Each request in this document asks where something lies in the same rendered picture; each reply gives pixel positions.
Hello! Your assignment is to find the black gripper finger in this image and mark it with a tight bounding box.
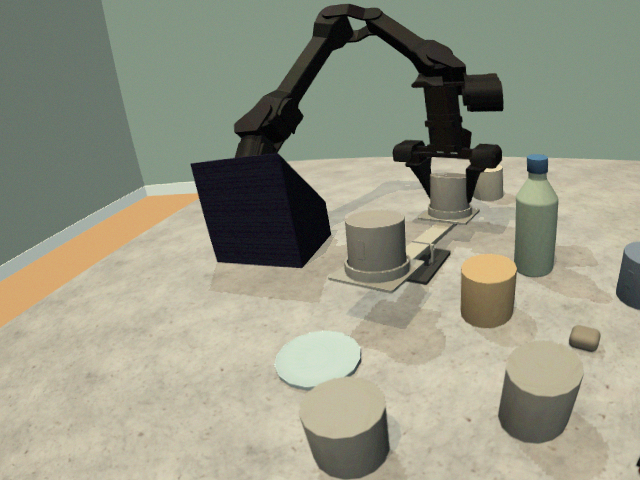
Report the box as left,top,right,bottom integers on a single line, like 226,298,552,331
465,165,486,204
405,157,432,199

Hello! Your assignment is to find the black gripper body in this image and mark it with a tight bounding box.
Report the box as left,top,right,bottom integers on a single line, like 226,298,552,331
392,112,502,169

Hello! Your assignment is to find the beige balance beam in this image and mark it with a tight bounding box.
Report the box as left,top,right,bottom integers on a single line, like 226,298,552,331
328,204,480,294

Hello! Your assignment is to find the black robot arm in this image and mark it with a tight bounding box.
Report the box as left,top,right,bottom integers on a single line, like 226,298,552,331
234,4,504,158

